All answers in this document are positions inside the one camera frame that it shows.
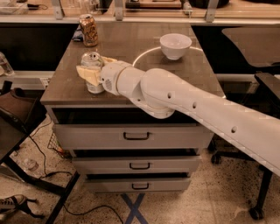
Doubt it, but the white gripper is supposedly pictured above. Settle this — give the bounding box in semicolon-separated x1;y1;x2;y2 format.
76;56;132;95

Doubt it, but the white green 7up can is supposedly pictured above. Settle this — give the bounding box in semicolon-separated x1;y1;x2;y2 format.
80;52;104;94

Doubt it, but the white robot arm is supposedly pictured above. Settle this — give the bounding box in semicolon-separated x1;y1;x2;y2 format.
76;60;280;175

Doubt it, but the orange soda can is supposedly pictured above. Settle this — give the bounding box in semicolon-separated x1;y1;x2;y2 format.
79;14;98;47

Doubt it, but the white ceramic bowl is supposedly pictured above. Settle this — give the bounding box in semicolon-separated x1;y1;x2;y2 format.
160;33;192;60

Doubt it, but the grey drawer cabinet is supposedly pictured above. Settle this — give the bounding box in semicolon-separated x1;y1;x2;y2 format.
41;22;223;193

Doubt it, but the clear plastic bottle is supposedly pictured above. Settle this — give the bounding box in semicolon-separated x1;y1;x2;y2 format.
0;52;14;76

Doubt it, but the black side table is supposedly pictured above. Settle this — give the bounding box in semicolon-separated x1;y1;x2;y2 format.
0;115;81;224

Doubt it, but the clear bottle on floor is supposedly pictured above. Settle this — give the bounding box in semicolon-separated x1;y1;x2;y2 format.
24;158;39;172

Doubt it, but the black office chair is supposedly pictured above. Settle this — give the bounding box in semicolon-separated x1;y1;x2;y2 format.
211;26;280;220

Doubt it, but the top drawer black handle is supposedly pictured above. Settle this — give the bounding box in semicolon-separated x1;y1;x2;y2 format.
123;132;150;141

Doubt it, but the drawer black handle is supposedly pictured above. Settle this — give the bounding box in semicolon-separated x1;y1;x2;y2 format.
129;162;151;170
123;132;150;141
131;183;150;190

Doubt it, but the black floor cable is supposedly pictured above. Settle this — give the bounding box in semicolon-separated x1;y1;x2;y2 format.
27;120;124;224

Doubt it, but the wire mesh basket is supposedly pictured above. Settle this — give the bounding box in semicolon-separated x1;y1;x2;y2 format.
47;133;72;158

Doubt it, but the middle drawer black handle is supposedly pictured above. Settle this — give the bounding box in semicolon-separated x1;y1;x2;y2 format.
129;162;151;170

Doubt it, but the bottom drawer black handle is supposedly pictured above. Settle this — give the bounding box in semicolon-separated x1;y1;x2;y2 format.
131;183;150;190

